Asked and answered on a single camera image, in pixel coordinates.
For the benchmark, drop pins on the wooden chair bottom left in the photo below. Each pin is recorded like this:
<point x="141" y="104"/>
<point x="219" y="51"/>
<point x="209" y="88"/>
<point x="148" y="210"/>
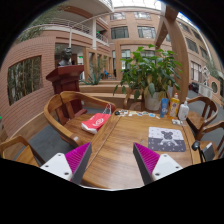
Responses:
<point x="20" y="150"/>

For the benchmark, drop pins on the wooden chair right far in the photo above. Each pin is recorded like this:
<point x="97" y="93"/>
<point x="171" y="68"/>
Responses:
<point x="202" y="111"/>

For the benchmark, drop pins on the dark bust statue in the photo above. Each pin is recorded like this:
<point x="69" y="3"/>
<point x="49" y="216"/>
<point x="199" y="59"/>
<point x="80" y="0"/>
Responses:
<point x="66" y="56"/>

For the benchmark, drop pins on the red shopping bag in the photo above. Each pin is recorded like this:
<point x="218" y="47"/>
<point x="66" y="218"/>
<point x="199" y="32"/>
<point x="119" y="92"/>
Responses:
<point x="95" y="122"/>

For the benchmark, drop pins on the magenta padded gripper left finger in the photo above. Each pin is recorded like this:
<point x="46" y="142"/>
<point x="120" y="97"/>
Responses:
<point x="70" y="166"/>

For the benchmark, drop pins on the black object on chair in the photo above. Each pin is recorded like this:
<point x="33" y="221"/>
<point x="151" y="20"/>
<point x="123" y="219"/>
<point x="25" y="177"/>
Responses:
<point x="197" y="148"/>

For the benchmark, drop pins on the yellow bottle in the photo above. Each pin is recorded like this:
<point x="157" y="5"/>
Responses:
<point x="174" y="106"/>

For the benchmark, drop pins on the green potted plant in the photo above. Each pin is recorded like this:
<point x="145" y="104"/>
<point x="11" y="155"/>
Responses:
<point x="150" y="74"/>

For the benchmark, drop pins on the wooden chair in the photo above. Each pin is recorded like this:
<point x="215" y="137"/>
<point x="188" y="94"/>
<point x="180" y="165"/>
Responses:
<point x="202" y="111"/>
<point x="218" y="149"/>
<point x="20" y="150"/>

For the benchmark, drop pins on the small packets row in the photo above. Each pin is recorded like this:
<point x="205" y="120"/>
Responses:
<point x="132" y="113"/>

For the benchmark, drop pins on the wooden chair right near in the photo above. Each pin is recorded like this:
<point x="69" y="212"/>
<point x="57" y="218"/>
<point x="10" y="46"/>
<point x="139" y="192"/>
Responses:
<point x="218" y="149"/>

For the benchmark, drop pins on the white bottle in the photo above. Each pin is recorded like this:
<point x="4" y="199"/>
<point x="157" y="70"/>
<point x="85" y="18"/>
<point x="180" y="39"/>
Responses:
<point x="183" y="111"/>

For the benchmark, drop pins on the dark red wooden pedestal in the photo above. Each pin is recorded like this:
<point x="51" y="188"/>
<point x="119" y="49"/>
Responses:
<point x="64" y="78"/>

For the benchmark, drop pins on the wooden armchair left near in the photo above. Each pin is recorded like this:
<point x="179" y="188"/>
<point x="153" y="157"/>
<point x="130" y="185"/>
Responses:
<point x="72" y="132"/>

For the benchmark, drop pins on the grey bear print mouse pad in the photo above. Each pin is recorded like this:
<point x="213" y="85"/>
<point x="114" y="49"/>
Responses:
<point x="166" y="140"/>

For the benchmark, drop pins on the white plant pot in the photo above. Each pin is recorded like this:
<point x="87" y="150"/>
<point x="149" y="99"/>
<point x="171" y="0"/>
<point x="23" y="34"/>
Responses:
<point x="153" y="102"/>

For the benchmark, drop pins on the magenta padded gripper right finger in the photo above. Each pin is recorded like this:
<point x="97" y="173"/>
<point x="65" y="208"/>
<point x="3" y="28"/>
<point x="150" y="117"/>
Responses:
<point x="153" y="166"/>

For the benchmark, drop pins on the blue tube bottle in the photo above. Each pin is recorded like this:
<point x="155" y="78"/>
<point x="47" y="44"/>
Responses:
<point x="164" y="104"/>

